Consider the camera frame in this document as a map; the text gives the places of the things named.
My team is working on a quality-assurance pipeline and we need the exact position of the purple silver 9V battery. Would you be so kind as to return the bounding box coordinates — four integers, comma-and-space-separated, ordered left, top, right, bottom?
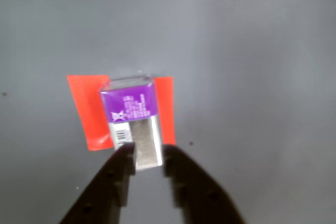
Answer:
99, 76, 163, 171

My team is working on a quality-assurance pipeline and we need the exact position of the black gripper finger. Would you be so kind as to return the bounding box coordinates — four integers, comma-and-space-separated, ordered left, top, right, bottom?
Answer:
59, 142, 137, 224
162, 145, 245, 224

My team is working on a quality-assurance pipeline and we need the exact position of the small red tape patch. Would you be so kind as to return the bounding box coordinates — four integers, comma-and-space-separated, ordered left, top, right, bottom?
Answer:
67, 74, 176, 152

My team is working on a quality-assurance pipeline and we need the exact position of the grey table mat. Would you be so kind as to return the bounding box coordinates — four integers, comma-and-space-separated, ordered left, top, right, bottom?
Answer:
0, 0, 336, 224

